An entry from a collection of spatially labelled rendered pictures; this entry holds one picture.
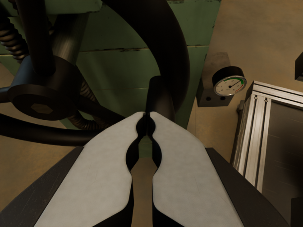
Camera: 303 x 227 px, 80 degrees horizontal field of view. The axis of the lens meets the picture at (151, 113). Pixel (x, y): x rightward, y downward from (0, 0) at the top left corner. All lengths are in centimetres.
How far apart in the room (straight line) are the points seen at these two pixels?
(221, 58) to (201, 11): 19
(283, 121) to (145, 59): 76
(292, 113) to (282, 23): 109
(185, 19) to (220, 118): 86
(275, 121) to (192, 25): 72
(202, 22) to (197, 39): 4
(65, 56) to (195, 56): 27
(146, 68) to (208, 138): 73
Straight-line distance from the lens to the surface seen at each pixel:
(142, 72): 43
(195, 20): 36
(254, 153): 85
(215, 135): 109
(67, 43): 24
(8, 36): 27
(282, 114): 103
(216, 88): 40
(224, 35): 169
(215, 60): 51
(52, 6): 25
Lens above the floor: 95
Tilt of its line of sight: 59 degrees down
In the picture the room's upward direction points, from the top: 5 degrees counter-clockwise
